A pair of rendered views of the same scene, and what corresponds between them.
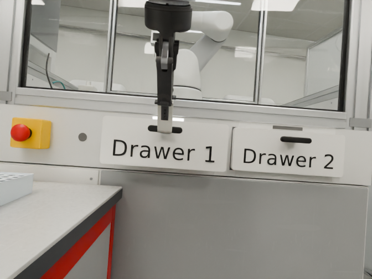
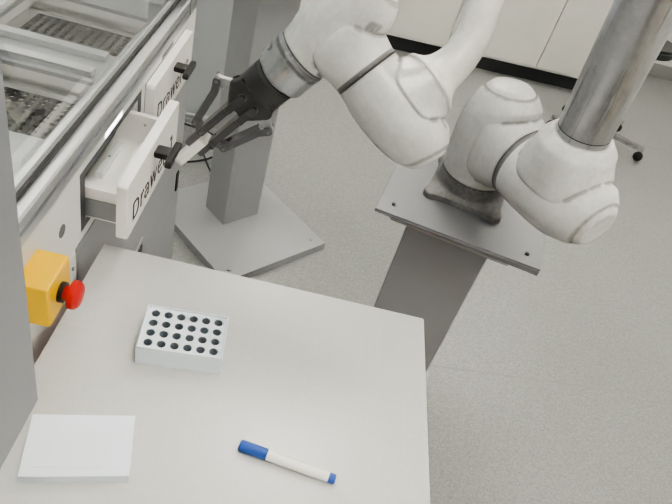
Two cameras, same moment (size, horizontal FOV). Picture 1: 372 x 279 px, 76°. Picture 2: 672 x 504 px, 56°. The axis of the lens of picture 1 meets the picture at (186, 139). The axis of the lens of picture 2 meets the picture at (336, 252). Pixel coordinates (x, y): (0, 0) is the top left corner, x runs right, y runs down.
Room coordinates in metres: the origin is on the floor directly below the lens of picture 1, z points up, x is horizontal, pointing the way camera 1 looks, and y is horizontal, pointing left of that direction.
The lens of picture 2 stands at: (0.28, 0.95, 1.54)
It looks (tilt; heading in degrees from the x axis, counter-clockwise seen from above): 40 degrees down; 265
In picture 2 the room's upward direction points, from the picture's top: 18 degrees clockwise
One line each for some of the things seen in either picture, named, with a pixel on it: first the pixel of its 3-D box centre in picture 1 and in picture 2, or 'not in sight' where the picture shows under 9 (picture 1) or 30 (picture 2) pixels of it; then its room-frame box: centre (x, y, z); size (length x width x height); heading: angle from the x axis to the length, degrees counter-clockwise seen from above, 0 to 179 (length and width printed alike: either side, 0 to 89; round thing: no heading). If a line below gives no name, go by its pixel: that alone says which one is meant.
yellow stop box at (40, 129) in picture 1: (30, 133); (45, 288); (0.58, 0.38, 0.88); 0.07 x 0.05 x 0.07; 92
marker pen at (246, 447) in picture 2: not in sight; (287, 462); (0.21, 0.48, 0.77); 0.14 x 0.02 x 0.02; 173
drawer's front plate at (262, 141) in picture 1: (287, 152); (169, 79); (0.62, -0.27, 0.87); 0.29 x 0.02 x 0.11; 92
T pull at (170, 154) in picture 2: (165, 129); (166, 153); (0.53, 0.05, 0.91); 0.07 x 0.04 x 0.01; 92
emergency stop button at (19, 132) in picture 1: (21, 133); (70, 294); (0.55, 0.38, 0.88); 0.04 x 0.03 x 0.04; 92
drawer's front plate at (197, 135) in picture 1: (165, 144); (149, 164); (0.55, 0.05, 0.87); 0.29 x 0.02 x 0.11; 92
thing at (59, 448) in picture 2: not in sight; (79, 447); (0.47, 0.53, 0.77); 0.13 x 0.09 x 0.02; 15
